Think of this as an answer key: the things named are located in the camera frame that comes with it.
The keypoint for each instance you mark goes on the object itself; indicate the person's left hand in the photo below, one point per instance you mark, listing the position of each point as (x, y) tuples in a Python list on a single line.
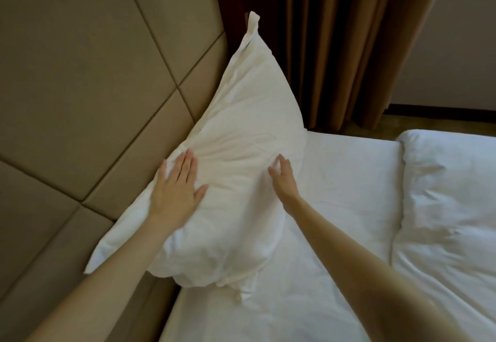
[(174, 198)]

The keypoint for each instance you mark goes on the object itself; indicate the person's right hand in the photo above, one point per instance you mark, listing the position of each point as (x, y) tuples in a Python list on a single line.
[(287, 190)]

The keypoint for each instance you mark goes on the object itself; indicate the person's right thumb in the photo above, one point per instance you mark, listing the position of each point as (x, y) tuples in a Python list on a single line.
[(273, 177)]

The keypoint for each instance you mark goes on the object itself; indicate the person's left thumb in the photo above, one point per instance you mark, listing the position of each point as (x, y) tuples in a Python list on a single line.
[(200, 194)]

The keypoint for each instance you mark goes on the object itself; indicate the person's left little finger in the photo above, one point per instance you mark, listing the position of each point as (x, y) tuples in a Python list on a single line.
[(161, 173)]

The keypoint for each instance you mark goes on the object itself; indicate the white pillow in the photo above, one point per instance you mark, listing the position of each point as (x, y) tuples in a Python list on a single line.
[(236, 152)]

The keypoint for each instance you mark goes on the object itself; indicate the person's left forearm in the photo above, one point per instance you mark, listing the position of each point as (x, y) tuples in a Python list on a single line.
[(104, 279)]

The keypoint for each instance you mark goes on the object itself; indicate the person's right forearm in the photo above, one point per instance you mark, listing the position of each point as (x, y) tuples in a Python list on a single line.
[(360, 279)]

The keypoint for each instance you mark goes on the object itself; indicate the beige padded headboard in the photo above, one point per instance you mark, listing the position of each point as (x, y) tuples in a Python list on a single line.
[(85, 82)]

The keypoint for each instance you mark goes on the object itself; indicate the brown curtain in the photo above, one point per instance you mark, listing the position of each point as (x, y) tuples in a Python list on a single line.
[(333, 43)]

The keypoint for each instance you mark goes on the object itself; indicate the white duvet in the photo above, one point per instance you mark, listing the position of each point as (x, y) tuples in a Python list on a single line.
[(449, 218)]

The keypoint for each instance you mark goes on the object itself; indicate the dark wooden baseboard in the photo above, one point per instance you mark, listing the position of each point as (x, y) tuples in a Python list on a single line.
[(441, 109)]

